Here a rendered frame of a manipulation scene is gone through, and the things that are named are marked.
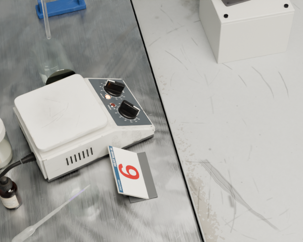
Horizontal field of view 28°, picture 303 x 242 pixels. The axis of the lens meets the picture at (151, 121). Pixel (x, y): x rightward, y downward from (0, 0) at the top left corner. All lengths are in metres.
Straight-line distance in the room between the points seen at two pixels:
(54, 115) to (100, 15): 0.34
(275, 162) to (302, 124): 0.10
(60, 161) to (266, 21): 0.44
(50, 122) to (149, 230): 0.23
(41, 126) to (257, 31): 0.43
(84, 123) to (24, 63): 0.27
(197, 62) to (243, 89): 0.11
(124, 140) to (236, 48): 0.29
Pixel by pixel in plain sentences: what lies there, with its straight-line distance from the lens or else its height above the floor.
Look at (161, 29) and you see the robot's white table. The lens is 1.21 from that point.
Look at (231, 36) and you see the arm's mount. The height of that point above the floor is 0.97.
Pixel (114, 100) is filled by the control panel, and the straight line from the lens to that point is 1.02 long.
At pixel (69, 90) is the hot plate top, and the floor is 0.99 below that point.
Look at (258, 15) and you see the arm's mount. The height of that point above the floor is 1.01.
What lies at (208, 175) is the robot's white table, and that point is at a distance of 0.99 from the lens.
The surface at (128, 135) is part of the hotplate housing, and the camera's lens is 0.99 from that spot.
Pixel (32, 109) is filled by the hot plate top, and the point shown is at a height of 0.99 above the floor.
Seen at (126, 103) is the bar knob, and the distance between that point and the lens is 0.99.
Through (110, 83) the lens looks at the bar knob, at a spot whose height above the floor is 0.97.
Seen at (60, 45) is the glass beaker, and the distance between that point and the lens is 1.11.
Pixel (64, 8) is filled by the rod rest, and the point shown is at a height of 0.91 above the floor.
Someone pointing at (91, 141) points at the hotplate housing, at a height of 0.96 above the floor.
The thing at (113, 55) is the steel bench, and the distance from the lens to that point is 1.16.
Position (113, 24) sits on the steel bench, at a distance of 1.22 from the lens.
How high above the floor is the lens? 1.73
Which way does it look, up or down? 52 degrees down
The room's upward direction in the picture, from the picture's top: 3 degrees counter-clockwise
